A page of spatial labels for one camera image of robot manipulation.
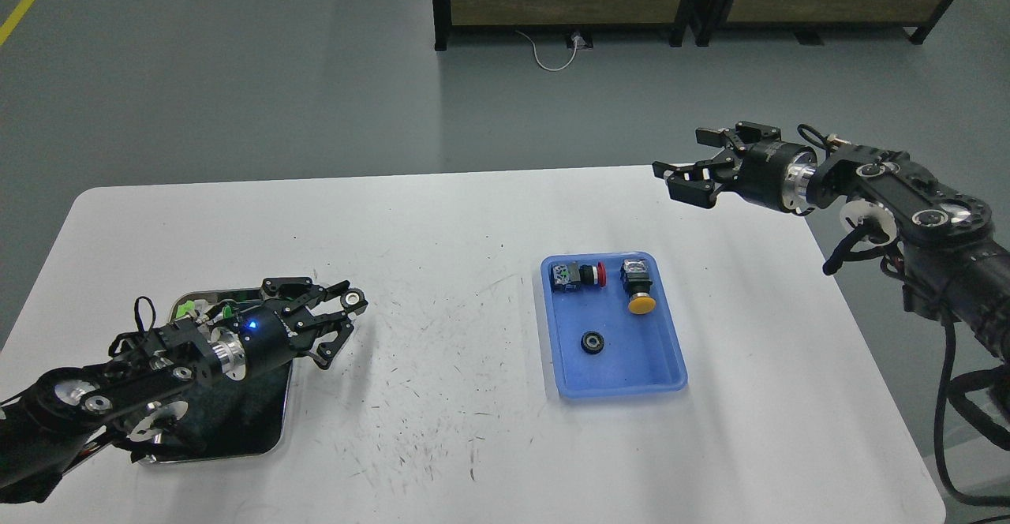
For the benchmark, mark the black gripper screen right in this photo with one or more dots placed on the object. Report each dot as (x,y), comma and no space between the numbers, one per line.
(765,170)

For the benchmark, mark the black gripper screen left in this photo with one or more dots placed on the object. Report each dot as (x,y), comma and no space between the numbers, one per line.
(259,340)

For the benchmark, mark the black gear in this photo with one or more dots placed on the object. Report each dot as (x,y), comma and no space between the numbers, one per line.
(592,342)
(353,301)

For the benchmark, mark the silver metal tray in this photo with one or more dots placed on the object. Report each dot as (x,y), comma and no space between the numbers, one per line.
(215,418)

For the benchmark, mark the blue plastic tray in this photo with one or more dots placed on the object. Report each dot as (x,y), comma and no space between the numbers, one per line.
(641,353)

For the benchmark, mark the green push button switch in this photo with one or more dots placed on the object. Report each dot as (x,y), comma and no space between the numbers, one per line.
(203,310)

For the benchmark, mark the yellow push button switch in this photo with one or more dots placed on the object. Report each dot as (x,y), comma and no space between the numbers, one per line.
(637,283)

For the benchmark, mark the red push button switch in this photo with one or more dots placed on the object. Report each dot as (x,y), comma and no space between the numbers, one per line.
(570,276)

